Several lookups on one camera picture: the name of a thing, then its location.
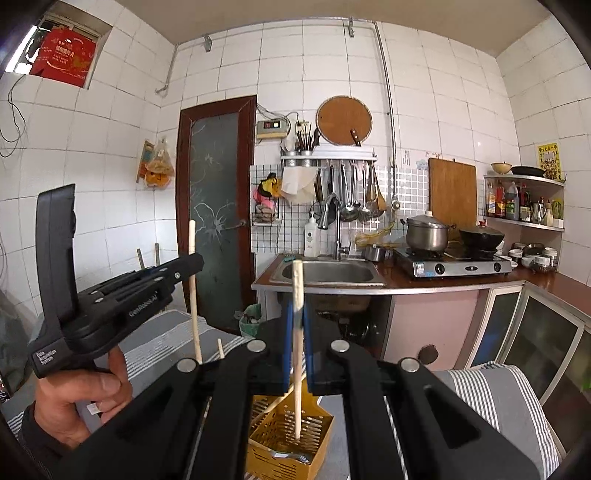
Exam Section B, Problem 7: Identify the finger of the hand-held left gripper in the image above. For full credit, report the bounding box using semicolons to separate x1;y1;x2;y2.
157;253;205;297
98;266;163;295

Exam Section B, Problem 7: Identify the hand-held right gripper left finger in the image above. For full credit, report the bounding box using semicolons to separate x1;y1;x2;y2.
74;305;296;480

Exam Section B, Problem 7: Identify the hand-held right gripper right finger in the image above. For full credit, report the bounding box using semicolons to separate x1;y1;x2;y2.
302;318;541;480

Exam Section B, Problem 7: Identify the yellow plastic utensil holder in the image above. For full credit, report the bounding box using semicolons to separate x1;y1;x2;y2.
247;392;335;480

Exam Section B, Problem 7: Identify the person's left forearm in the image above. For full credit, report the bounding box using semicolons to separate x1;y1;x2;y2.
9;401;93;480

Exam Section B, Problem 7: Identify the person's left hand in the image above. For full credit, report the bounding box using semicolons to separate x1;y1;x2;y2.
34;344;134;448

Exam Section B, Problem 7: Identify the wooden chair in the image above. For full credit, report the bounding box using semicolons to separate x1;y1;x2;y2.
137;242;161;271

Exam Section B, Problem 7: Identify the green trash bin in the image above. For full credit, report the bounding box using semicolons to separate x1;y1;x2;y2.
239;304;263;340

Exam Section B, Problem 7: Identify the brown framed glass door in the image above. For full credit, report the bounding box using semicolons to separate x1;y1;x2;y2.
175;95;258;333

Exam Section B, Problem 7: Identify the steel sink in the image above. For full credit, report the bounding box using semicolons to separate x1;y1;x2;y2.
270;259;387;287

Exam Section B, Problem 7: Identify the hanging plastic bag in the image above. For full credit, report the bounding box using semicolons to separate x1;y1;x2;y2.
136;138;176;190

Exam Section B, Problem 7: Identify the white soap bottle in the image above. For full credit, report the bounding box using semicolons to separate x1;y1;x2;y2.
304;210;320;258

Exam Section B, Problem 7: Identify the kitchen counter cabinet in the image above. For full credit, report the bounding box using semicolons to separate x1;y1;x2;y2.
252;254;591;462

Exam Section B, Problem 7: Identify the steel faucet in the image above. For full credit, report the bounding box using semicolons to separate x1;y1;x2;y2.
318;194;352;261

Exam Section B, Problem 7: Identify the white hanging cloth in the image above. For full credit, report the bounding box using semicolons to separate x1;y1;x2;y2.
281;166;319;204

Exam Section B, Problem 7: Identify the steel ladle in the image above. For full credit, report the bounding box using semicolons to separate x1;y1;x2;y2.
360;161;375;220
342;161;361;222

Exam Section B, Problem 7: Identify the wooden spatula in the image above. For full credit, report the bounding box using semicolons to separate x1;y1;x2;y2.
372;161;386;217

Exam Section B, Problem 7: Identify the metal utensil cup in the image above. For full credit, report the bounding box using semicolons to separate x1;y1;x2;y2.
295;122;319;155

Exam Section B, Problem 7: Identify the steel gas stove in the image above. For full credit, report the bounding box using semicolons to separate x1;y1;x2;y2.
397;247;514;278

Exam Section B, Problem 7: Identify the steel cooking pot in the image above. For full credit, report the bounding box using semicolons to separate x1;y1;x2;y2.
402;211;457;252

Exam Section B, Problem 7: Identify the grey striped tablecloth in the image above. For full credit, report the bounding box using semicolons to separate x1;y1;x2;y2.
9;308;561;480

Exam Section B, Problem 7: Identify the red cardboard box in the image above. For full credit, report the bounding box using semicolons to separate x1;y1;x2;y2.
30;25;98;86

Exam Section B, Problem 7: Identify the black wok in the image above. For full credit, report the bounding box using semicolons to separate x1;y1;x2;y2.
459;220;506;252

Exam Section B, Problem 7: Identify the round wooden board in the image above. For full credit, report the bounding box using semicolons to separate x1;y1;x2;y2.
316;95;373;146

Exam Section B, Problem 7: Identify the rectangular wooden cutting board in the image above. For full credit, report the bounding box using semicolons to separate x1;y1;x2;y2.
428;158;478;229

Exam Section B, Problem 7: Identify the pile of steel bowls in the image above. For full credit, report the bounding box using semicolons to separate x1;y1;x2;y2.
508;242;559;273

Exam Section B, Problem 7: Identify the row of condiment bottles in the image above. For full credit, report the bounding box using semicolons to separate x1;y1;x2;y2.
485;180;565;226

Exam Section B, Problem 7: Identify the white wire grid panel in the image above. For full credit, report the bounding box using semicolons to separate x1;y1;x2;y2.
249;165;282;227

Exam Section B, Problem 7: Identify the yellow hose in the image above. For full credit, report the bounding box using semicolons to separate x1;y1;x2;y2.
355;222;398;247

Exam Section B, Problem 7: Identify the black wall cable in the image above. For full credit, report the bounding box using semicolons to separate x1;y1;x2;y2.
0;71;28;158

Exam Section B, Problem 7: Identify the grey wall controller box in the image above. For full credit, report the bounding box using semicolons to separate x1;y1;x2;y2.
256;119;291;139

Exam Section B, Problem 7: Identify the white wall rack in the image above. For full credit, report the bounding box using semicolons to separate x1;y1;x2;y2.
280;148;377;168

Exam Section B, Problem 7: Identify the steel wall pipe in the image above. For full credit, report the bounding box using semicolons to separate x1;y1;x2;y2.
344;16;400;210

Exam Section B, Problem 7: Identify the corner wall shelf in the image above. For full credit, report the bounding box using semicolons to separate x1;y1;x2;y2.
482;173;566;232

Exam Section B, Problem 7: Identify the yellow wall poster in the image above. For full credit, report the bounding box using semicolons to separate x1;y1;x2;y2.
536;143;563;182

